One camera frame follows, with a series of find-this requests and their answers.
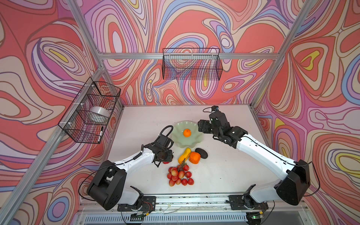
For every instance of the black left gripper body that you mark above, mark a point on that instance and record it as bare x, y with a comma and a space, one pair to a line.
167, 155

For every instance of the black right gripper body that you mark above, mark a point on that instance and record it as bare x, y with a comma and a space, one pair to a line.
208, 128

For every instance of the yellow fake squash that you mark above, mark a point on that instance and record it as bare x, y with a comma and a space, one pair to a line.
186, 154

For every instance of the red fake grape bunch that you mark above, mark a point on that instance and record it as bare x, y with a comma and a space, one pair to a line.
180, 175

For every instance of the orange fake persimmon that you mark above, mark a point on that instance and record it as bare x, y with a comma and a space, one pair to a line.
194, 157

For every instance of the small fake orange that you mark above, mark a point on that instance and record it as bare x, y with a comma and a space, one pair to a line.
187, 133

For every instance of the dark fake avocado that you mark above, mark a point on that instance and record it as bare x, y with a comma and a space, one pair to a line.
203, 154

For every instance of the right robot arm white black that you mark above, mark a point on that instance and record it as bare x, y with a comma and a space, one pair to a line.
293, 177

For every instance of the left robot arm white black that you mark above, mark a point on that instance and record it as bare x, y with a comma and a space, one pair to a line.
107, 186

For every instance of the light green scalloped bowl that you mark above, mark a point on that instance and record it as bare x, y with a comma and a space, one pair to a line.
186, 142

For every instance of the silver tape roll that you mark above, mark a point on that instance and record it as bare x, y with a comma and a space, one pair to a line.
100, 110

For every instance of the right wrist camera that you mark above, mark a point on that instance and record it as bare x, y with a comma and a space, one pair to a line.
214, 108

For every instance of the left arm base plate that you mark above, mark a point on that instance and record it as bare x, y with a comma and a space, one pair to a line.
143, 204

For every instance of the black wire basket back wall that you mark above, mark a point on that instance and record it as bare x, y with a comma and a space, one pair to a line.
191, 63

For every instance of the black wire basket wall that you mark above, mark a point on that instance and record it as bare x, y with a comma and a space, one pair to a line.
191, 63
83, 126

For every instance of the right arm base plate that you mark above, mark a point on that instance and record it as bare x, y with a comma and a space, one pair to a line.
241, 202

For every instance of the black wire basket left wall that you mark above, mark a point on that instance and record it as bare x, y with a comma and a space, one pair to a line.
83, 126

